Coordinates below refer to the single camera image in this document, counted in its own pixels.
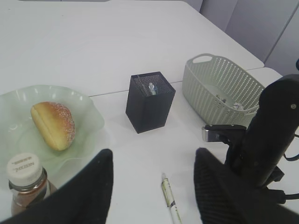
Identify black mesh pen holder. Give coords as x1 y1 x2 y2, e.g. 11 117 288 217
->
126 71 176 133

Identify paper ball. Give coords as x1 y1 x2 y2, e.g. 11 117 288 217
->
233 103 244 111
216 94 227 103

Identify green plastic woven basket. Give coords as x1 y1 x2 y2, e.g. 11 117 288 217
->
182 54 264 127

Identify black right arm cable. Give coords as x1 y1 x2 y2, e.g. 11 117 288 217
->
263 133 299 206

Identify green glass wavy plate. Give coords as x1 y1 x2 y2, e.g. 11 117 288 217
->
0 85 104 190

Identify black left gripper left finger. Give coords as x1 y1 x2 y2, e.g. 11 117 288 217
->
3 149 114 224

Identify sugared bread bun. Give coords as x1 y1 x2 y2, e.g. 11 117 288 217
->
30 101 76 151

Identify brown Nescafe coffee bottle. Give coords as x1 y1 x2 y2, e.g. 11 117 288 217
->
7 153 57 216

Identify clear plastic ruler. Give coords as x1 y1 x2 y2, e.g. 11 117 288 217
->
137 75 144 90

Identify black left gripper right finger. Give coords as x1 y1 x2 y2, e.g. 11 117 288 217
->
193 148 299 224

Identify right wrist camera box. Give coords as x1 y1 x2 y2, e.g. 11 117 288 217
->
202 125 247 144

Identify beige retractable pen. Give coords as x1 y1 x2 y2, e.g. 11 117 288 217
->
161 173 182 224

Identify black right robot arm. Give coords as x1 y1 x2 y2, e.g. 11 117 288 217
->
225 74 299 188

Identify light blue retractable pen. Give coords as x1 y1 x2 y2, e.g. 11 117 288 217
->
149 83 157 95

